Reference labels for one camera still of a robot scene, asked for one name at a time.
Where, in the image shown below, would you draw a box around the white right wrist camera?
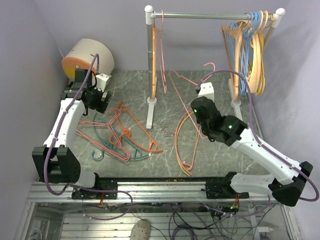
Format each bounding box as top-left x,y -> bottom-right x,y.
197,82 -> 215,102

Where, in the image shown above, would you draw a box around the metal clothes rack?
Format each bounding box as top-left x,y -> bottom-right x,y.
144,5 -> 286,130

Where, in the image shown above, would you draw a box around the hung yellow hangers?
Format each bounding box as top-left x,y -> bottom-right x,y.
248,32 -> 266,96

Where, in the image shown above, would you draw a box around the pink plastic curved hanger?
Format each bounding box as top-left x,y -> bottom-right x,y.
174,109 -> 201,177

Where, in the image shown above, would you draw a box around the hung blue hangers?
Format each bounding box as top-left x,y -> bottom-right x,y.
228,12 -> 260,96

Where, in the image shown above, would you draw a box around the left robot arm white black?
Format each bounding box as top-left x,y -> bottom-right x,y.
32,68 -> 113,199

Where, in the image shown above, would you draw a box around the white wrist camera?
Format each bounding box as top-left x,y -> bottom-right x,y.
95,73 -> 111,92
197,82 -> 215,102

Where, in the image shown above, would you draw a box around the aluminium mounting rail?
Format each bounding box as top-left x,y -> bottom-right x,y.
27,177 -> 276,203

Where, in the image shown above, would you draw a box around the brown wooden hanger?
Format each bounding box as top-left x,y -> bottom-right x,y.
151,24 -> 157,99

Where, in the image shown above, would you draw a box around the white perforated shoe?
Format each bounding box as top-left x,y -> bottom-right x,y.
130,219 -> 151,240

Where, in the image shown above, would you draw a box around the round beige drawer box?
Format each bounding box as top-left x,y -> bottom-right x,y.
61,38 -> 115,80

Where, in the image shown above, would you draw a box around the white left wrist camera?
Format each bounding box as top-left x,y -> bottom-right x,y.
95,73 -> 111,92

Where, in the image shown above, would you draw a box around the teal plastic hanger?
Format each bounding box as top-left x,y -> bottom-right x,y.
91,113 -> 149,162

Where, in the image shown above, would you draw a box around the hung beige hangers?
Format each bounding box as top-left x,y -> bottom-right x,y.
247,10 -> 271,96

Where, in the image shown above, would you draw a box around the orange plastic hanger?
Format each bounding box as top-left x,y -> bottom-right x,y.
108,100 -> 163,154

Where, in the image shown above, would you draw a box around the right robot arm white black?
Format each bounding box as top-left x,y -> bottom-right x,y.
190,96 -> 313,207

